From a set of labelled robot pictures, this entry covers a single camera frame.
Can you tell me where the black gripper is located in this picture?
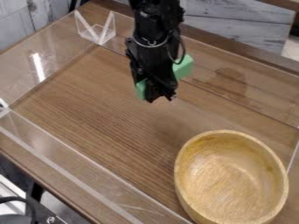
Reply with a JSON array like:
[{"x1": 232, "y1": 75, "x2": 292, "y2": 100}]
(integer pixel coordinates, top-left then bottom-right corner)
[{"x1": 126, "y1": 34, "x2": 183, "y2": 103}]

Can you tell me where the green rectangular block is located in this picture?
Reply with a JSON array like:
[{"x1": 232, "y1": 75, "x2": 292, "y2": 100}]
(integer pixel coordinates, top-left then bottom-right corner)
[{"x1": 135, "y1": 54, "x2": 194, "y2": 101}]

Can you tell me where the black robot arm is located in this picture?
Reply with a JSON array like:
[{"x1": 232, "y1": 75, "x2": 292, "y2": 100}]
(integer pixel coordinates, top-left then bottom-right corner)
[{"x1": 126, "y1": 0, "x2": 186, "y2": 103}]

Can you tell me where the wooden brown bowl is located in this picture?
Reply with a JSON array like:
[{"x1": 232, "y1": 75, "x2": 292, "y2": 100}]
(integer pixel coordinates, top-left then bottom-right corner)
[{"x1": 174, "y1": 129, "x2": 290, "y2": 224}]

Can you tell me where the clear acrylic corner bracket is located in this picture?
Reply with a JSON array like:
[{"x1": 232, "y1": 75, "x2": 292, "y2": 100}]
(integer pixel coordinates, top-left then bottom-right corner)
[{"x1": 73, "y1": 10, "x2": 116, "y2": 46}]

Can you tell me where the black table leg frame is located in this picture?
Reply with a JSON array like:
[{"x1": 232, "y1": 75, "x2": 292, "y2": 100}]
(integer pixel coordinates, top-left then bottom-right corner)
[{"x1": 25, "y1": 182, "x2": 78, "y2": 224}]

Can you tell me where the black cable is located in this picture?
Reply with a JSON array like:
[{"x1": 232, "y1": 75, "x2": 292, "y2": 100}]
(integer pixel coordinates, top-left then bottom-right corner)
[{"x1": 0, "y1": 195, "x2": 40, "y2": 224}]

